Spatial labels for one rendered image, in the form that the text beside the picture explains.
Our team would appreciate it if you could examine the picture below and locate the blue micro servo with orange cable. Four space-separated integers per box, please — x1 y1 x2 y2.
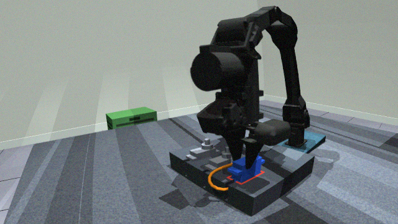
208 154 265 191

